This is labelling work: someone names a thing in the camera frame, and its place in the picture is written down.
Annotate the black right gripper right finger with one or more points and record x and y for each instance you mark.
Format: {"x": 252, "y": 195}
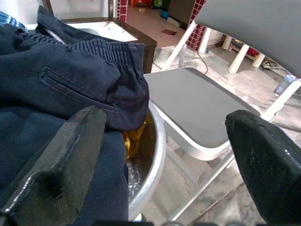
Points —
{"x": 270, "y": 169}

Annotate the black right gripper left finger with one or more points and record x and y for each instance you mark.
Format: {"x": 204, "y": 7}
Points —
{"x": 54, "y": 179}

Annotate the dark navy shorts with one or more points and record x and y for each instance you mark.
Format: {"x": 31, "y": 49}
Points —
{"x": 77, "y": 68}

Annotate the navy blue cloth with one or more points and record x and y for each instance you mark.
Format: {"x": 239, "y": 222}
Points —
{"x": 110, "y": 179}

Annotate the yellow cloth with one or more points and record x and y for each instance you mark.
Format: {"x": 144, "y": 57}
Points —
{"x": 132, "y": 141}

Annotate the aluminium basin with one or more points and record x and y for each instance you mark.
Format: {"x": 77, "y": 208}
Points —
{"x": 155, "y": 164}

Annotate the grey white folding chair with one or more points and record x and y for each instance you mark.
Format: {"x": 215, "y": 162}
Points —
{"x": 188, "y": 106}

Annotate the small white table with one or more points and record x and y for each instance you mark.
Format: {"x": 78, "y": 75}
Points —
{"x": 238, "y": 58}

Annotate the red grid patterned panel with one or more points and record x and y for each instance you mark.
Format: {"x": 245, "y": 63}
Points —
{"x": 194, "y": 40}
{"x": 122, "y": 10}

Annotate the dark brown wooden table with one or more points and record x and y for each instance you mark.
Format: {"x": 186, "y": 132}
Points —
{"x": 145, "y": 47}

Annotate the blue checked cloth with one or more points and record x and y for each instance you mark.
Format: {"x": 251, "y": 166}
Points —
{"x": 9, "y": 20}

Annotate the dark red cloth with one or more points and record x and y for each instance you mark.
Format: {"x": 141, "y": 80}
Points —
{"x": 168, "y": 32}

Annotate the dark cabinet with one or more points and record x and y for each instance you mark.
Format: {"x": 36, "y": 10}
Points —
{"x": 181, "y": 10}

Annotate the blue white dustpan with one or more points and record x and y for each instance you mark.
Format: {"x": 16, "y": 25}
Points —
{"x": 165, "y": 16}

